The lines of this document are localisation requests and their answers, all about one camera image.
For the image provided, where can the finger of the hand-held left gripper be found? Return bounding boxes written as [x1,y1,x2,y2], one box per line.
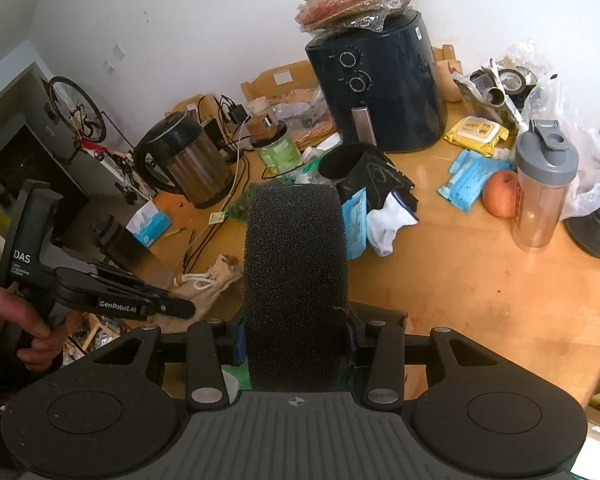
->
[92,264,197,320]

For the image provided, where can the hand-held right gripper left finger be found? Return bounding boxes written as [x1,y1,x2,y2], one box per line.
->
[87,319,248,407]

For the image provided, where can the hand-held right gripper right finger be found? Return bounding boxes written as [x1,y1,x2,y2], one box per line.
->
[347,320,503,406]

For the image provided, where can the white green tissue pack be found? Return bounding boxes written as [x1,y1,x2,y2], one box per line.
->
[221,366,253,393]

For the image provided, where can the black foam sponge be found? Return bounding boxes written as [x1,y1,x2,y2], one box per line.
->
[242,183,351,393]

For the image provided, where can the black fabric hat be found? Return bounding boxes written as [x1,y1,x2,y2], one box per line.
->
[317,142,416,211]

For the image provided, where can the person's left hand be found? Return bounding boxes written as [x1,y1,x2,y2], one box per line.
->
[0,285,81,373]

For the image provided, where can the black water bottle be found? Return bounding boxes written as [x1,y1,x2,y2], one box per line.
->
[90,215,176,291]

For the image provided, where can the dark shelf unit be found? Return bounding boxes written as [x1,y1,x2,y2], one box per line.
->
[0,110,88,221]

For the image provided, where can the wooden shoe rack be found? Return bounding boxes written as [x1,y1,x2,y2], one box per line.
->
[62,310,131,361]

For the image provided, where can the blue white tissue box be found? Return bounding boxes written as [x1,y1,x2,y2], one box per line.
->
[126,200,173,247]

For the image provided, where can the white sock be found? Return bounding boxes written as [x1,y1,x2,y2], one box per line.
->
[366,191,421,257]

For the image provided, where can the blue printed packet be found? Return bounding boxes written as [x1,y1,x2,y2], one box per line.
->
[341,187,370,261]

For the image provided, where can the green net bag of kiwis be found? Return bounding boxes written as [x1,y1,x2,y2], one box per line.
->
[225,185,253,221]

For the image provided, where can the bicycle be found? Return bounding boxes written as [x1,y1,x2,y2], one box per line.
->
[42,76,156,206]

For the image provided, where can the black steel electric kettle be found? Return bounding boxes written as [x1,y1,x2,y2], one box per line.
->
[132,111,236,209]

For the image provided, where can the green label jar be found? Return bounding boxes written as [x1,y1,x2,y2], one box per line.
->
[254,132,303,176]

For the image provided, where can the blue packets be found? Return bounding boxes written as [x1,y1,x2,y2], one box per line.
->
[437,149,513,213]

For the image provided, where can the clear plastic bag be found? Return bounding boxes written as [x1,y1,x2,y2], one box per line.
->
[292,132,341,183]

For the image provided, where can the orange apple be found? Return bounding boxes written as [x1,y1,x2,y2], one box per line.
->
[481,170,520,218]

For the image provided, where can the brown jar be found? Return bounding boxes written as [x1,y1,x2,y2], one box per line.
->
[247,100,288,141]

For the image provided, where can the black power adapter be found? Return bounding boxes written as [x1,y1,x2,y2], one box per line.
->
[220,95,251,126]

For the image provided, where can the grey lid shaker bottle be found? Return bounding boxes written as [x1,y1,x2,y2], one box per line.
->
[510,120,580,251]

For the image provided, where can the yellow wet wipes pack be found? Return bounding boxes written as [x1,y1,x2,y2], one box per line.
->
[444,116,510,156]

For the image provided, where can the clear bag of snacks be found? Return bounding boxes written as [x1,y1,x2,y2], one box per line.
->
[272,87,338,143]

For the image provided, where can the black air fryer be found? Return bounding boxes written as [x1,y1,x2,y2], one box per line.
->
[305,9,448,153]

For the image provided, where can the black round stand base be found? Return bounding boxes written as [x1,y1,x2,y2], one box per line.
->
[565,205,600,260]

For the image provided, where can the white plastic bag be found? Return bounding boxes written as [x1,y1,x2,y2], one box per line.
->
[522,77,600,221]

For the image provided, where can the clear bag of tape rolls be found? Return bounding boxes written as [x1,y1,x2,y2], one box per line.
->
[452,40,553,131]

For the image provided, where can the beige drawstring pouch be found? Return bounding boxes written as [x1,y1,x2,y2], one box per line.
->
[170,254,243,331]

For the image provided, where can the black cable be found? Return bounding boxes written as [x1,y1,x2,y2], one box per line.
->
[182,150,251,271]

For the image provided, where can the white cable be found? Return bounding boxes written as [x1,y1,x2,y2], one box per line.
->
[230,125,251,196]

